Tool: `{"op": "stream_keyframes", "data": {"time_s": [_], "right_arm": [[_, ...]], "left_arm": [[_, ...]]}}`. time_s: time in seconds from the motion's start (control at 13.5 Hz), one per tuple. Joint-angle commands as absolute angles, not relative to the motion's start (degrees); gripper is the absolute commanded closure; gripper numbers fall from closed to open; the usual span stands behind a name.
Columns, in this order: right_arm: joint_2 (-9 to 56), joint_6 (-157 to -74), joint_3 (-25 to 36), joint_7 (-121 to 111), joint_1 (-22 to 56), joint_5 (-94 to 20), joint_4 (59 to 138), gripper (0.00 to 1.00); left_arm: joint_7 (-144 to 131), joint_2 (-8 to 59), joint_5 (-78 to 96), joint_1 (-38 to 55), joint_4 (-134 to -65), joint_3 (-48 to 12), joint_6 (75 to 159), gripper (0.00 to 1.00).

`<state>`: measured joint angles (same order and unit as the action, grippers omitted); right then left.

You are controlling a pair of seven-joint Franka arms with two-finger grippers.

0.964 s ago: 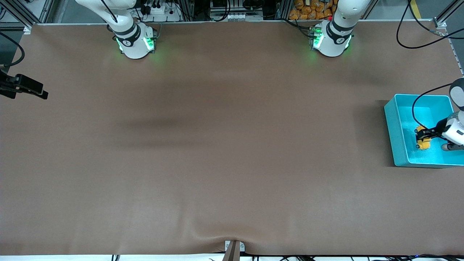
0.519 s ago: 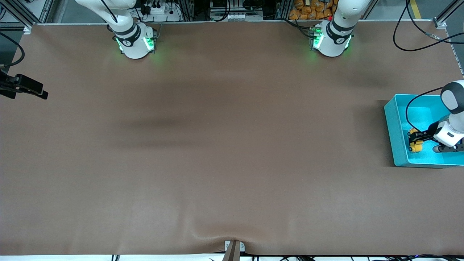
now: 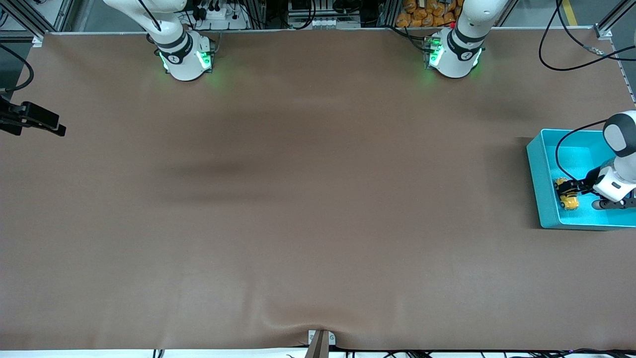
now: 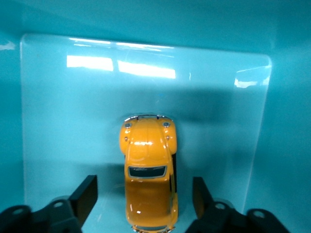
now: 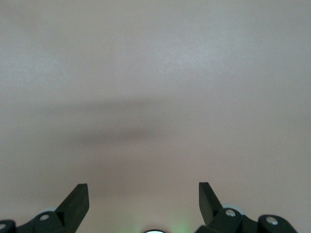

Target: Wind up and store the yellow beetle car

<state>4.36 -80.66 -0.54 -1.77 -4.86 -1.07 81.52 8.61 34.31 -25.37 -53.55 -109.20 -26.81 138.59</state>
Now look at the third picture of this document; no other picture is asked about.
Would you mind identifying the yellow beetle toy car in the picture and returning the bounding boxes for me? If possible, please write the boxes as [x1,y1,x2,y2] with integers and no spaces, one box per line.
[554,177,581,211]

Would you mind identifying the turquoise plastic bin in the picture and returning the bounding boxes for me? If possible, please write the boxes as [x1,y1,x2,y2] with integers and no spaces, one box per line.
[526,128,636,231]

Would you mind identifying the white power strip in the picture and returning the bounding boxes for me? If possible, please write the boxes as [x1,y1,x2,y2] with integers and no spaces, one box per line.
[191,0,249,30]

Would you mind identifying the brown table mat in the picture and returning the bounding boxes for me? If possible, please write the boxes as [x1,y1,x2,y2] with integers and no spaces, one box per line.
[0,27,636,351]

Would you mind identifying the white connector strip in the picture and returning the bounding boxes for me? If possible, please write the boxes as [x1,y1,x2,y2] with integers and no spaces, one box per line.
[309,18,361,29]

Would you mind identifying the metal mat clamp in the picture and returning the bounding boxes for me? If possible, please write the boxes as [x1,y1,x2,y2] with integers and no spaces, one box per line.
[307,330,336,358]

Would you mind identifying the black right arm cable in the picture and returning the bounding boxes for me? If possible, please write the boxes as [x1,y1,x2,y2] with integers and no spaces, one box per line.
[0,43,35,93]

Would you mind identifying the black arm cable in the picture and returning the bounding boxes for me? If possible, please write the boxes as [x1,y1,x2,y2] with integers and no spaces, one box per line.
[0,43,35,93]
[539,0,636,184]

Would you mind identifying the aluminium frame profile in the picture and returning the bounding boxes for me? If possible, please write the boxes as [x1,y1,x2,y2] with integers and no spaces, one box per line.
[594,0,636,31]
[0,0,75,38]

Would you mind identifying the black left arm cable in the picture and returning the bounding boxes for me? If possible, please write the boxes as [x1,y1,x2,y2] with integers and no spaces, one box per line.
[539,0,636,184]

